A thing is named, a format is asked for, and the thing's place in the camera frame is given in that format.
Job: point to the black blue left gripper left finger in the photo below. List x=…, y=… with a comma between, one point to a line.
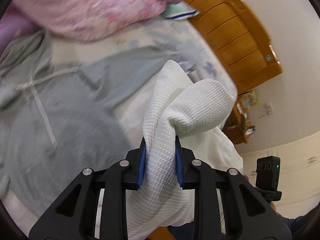
x=74, y=212

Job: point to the wooden bedside table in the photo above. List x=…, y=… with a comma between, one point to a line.
x=238, y=126

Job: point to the orange wooden headboard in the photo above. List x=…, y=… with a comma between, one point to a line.
x=238, y=39

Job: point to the teal blue striped cloth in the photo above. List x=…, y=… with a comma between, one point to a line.
x=179, y=12

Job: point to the white drawer cabinet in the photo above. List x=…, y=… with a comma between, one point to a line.
x=299, y=174

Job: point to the grey hoodie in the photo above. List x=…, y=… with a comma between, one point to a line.
x=57, y=119

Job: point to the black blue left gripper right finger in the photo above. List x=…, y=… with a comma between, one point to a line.
x=226, y=205

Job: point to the purple floral quilt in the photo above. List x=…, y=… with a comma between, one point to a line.
x=81, y=20

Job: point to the white knit sweater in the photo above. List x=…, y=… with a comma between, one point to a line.
x=157, y=100

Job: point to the white wall socket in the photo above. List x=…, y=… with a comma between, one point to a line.
x=268, y=108

